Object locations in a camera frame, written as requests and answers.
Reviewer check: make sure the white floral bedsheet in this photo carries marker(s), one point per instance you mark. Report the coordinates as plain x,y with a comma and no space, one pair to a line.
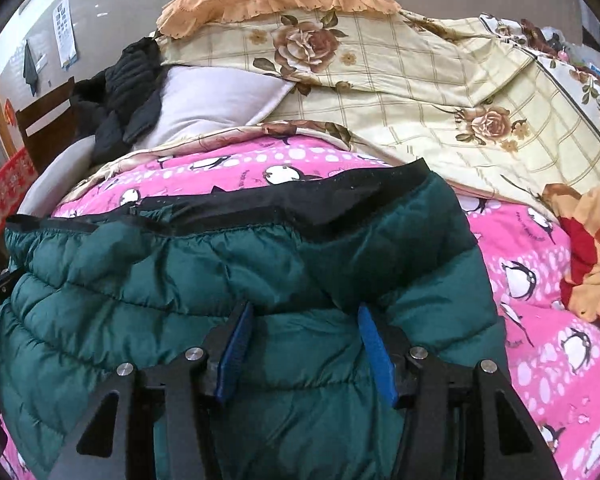
592,87

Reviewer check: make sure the orange and red cloth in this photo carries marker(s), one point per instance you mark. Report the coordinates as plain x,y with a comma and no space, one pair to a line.
590,250

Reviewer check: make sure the pink penguin print blanket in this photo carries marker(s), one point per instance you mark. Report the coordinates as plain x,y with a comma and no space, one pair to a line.
545,320

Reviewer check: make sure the green puffer jacket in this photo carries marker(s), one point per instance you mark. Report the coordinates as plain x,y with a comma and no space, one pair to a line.
260,270

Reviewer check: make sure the red wall decoration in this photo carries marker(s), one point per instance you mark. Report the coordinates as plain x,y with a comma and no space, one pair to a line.
10,112

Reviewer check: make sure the white pillow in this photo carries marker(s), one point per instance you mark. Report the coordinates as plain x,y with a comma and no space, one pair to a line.
210,102

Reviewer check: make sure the red patterned cloth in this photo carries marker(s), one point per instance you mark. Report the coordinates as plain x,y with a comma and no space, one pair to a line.
5,195

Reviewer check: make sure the white wall calendar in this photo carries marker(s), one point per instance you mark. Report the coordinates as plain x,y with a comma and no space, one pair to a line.
65,30

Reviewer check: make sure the dark wooden chair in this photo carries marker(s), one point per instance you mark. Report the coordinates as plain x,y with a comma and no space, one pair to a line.
35,125

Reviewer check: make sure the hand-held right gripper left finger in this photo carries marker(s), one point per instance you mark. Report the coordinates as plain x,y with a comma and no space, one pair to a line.
232,350

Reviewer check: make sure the yellow checked floral quilt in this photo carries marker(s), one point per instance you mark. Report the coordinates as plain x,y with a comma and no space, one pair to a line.
410,75

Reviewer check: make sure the black knitted garment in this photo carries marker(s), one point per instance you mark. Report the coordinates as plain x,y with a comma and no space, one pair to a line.
125,95

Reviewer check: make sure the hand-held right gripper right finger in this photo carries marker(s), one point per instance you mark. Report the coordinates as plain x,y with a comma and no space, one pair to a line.
377,355

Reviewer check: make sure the dark hanging cloth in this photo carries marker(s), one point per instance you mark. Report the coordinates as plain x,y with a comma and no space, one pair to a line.
30,67

